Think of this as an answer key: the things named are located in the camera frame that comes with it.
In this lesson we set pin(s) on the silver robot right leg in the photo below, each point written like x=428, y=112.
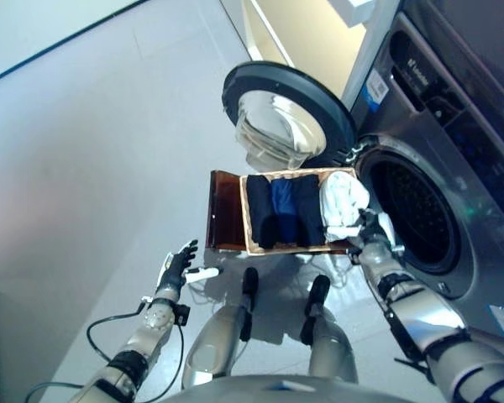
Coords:
x=327, y=344

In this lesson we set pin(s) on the silver robot left leg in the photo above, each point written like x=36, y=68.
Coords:
x=218, y=336

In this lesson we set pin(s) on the round glass washer door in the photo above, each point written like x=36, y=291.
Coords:
x=277, y=126

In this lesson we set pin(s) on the blue white QR sticker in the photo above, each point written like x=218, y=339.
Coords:
x=376, y=88

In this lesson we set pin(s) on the white garment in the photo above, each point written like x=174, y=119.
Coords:
x=340, y=201

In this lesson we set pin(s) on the blue garment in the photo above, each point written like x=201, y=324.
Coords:
x=283, y=197

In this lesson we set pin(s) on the dark grey washing machine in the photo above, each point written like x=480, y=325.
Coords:
x=403, y=124

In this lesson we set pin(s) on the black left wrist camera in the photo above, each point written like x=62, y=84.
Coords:
x=182, y=315

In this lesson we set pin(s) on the grey robot torso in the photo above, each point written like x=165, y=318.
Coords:
x=277, y=390

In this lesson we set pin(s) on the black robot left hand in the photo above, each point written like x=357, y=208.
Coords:
x=174, y=268

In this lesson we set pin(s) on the black garment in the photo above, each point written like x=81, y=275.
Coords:
x=260, y=210
x=308, y=210

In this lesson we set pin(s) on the brown glossy basket stand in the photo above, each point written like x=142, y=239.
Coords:
x=224, y=210

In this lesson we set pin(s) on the silver robot leg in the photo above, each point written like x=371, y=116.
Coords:
x=327, y=344
x=218, y=336

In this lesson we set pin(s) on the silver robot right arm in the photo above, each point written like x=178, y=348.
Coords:
x=428, y=319

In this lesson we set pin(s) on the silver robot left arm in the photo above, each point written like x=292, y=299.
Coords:
x=151, y=331

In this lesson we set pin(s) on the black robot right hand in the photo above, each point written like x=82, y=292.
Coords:
x=382, y=235

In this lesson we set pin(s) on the rectangular wicker laundry basket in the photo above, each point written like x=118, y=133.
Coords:
x=285, y=173

